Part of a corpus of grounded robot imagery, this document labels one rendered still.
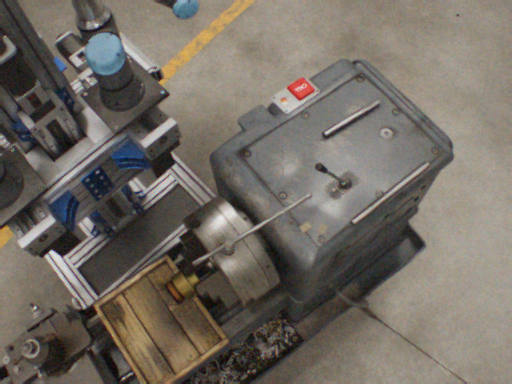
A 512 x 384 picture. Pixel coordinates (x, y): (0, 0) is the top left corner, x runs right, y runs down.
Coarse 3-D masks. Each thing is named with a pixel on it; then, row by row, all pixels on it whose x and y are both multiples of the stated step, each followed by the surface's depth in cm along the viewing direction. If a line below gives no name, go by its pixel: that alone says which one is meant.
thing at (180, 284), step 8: (176, 272) 139; (184, 272) 138; (176, 280) 136; (184, 280) 135; (192, 280) 137; (200, 280) 137; (168, 288) 136; (176, 288) 136; (184, 288) 135; (192, 288) 135; (176, 296) 135; (184, 296) 136; (192, 296) 138
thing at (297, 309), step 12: (408, 216) 167; (396, 228) 166; (384, 240) 172; (396, 240) 195; (360, 252) 163; (372, 252) 176; (384, 252) 195; (348, 264) 161; (360, 264) 180; (336, 276) 160; (348, 276) 188; (324, 288) 172; (288, 300) 165; (312, 300) 173; (288, 312) 182; (300, 312) 181
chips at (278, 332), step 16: (176, 256) 196; (272, 320) 184; (288, 320) 185; (256, 336) 180; (272, 336) 182; (288, 336) 182; (240, 352) 179; (256, 352) 176; (272, 352) 180; (288, 352) 181; (208, 368) 173; (224, 368) 177; (240, 368) 175; (256, 368) 176
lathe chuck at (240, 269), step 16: (208, 208) 135; (208, 224) 130; (224, 224) 130; (208, 240) 128; (224, 240) 128; (224, 256) 126; (240, 256) 127; (224, 272) 126; (240, 272) 127; (256, 272) 129; (240, 288) 129; (256, 288) 132; (240, 304) 143
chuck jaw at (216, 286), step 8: (216, 272) 138; (208, 280) 137; (216, 280) 137; (224, 280) 137; (200, 288) 136; (208, 288) 136; (216, 288) 136; (224, 288) 136; (216, 296) 135; (224, 296) 135; (232, 296) 135; (232, 304) 134
